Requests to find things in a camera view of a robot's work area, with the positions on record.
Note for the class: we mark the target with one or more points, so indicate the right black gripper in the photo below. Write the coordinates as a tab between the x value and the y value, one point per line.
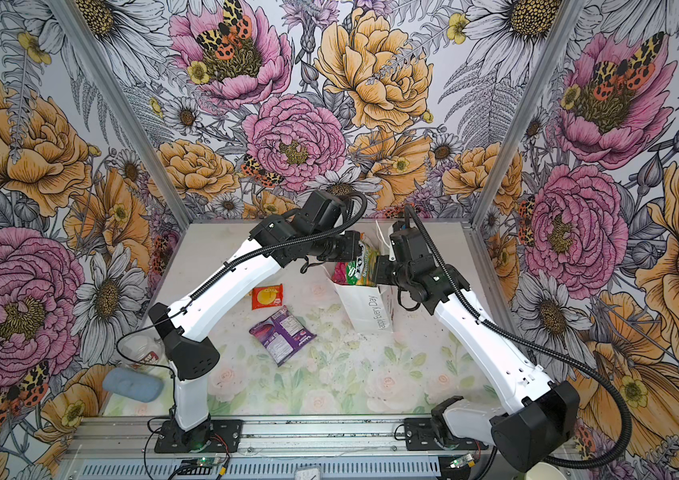
381	264

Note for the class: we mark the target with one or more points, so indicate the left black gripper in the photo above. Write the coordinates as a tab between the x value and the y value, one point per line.
350	250

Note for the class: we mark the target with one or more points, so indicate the green Fox's spring tea bag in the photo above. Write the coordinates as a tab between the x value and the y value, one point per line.
361	271

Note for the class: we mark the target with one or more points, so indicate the white paper bag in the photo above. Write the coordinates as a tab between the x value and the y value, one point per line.
370	309

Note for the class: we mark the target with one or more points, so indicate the pink chips bag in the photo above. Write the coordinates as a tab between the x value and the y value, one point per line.
339	274

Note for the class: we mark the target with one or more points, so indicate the red yellow snack packet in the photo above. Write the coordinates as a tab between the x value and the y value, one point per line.
267	297

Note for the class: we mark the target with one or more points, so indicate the purple snack packet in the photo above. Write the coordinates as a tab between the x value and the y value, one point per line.
282	335

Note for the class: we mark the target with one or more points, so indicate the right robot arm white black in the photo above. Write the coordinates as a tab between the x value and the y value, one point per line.
536	415

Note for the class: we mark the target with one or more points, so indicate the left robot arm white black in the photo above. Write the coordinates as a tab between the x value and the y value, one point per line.
184	325

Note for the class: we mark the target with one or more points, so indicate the right green circuit board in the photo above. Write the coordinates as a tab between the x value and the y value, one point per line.
465	461

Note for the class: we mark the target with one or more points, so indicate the green circuit board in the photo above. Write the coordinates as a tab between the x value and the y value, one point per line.
465	461
201	467

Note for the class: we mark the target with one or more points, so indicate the white paper cup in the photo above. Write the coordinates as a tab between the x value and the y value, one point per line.
544	471

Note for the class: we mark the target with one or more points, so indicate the blue sponge block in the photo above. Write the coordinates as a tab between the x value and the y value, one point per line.
133	385

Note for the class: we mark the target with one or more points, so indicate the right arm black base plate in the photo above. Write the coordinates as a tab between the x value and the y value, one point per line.
421	434

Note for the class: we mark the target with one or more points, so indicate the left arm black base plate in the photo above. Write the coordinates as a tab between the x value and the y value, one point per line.
211	436

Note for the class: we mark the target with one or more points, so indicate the aluminium mounting rail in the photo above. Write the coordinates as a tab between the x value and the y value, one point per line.
276	437

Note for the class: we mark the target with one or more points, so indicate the white vented cable tray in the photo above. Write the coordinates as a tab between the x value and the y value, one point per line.
414	467

